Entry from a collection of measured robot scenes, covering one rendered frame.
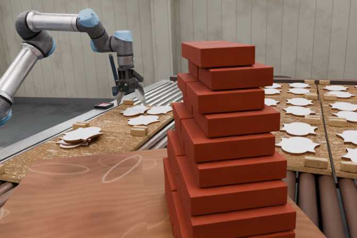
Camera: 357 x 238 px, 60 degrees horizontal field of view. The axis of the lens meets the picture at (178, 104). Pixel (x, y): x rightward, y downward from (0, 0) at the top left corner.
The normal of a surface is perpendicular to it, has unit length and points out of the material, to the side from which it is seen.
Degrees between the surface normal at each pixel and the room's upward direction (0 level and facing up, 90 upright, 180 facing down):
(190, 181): 0
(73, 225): 0
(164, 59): 90
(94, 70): 90
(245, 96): 90
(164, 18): 90
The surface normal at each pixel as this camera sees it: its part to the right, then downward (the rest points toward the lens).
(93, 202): -0.04, -0.97
